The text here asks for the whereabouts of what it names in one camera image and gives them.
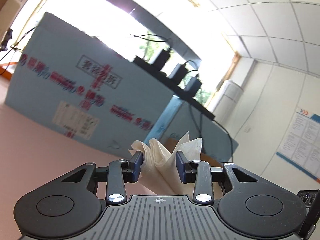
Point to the black power strip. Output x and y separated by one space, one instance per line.
175 88

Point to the white paper towel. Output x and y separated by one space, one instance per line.
160 155

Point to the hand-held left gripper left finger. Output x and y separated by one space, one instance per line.
138 165

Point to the brown cardboard box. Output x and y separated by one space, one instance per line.
8 12

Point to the white standing air conditioner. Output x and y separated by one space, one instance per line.
228 97

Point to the large blue cardboard box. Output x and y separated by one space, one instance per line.
57 52

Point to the wall poster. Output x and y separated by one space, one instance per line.
301 142

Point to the black power adapter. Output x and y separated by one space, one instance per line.
161 56
193 84
178 70

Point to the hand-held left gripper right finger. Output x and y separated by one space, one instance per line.
180 165

